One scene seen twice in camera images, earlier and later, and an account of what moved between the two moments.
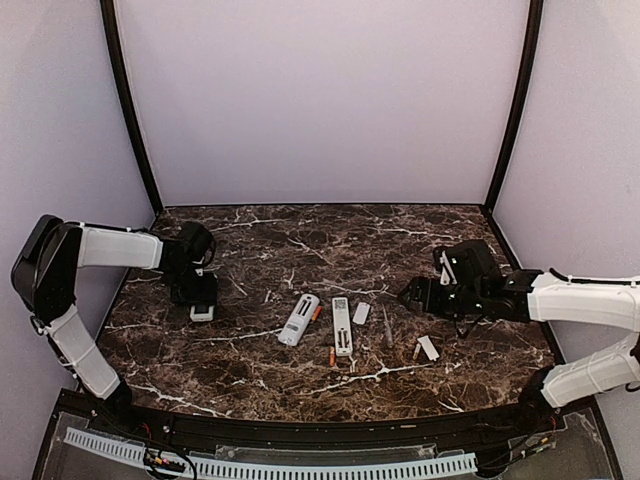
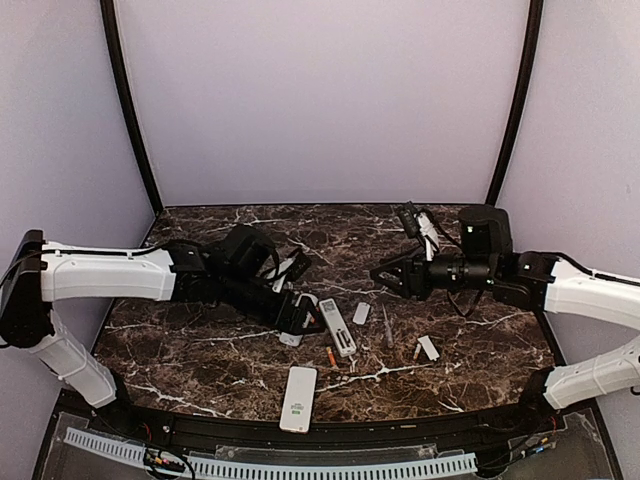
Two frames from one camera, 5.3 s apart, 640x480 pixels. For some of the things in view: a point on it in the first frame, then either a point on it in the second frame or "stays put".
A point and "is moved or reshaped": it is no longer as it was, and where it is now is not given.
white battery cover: (361, 313) stays put
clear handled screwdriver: (389, 336) stays put
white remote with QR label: (342, 324) is moved or reshaped
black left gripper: (207, 296) → (305, 305)
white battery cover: (429, 347) stays put
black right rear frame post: (535, 14) stays put
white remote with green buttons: (202, 316) → (298, 398)
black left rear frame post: (108, 16) stays put
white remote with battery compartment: (298, 319) stays put
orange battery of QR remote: (332, 357) stays put
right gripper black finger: (416, 292) → (394, 274)
